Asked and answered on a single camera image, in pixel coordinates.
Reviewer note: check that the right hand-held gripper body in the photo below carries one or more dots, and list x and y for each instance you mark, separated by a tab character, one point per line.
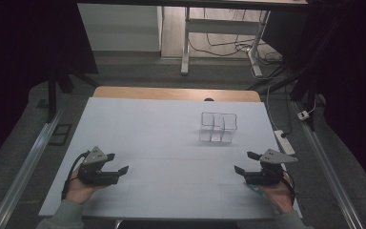
267	175

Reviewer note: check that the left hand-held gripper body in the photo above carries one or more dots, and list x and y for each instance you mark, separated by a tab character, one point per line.
90	175

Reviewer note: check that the person's left hand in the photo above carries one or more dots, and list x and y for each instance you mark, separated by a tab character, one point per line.
77	191

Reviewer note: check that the person's right hand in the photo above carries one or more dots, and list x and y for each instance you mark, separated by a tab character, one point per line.
279	195

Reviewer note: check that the green circuit board strip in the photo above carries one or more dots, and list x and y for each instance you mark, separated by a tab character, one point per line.
256	190

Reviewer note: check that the white power strip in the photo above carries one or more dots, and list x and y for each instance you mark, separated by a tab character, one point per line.
284	142

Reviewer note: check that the clear acrylic compartment organizer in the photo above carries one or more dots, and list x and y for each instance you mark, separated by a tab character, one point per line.
217	129

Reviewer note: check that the white table cover sheet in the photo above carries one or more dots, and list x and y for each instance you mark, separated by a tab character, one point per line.
158	136

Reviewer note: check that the small white plug adapter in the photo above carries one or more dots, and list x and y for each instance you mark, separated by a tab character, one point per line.
303	115

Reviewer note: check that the black metal stand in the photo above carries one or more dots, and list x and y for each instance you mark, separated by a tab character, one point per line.
52	95
298	73

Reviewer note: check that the dark curtain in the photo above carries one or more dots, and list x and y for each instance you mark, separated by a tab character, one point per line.
16	63
355	79

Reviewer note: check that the white cabinet panel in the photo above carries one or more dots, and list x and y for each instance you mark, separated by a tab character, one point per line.
119	27

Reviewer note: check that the black rectangular floor frame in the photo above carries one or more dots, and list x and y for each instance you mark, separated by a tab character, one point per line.
60	135

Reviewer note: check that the aluminium floor rail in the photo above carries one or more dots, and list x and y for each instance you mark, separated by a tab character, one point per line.
25	165
327	171

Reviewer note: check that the white desk frame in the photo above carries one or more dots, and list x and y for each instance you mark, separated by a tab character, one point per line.
222	26

